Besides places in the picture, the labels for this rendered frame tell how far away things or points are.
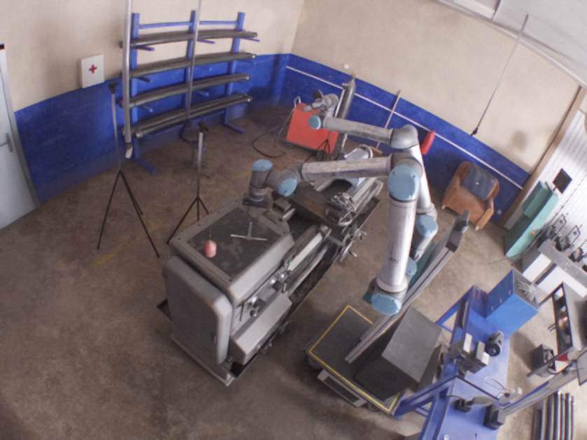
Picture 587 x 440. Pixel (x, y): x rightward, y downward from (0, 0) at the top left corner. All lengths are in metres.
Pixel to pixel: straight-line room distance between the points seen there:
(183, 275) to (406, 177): 1.12
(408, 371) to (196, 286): 1.48
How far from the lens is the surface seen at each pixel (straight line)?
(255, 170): 1.38
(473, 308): 2.88
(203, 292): 1.47
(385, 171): 1.25
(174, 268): 1.56
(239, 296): 1.47
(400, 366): 2.13
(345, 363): 2.56
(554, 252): 5.87
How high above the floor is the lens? 2.53
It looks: 41 degrees down
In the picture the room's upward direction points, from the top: 17 degrees clockwise
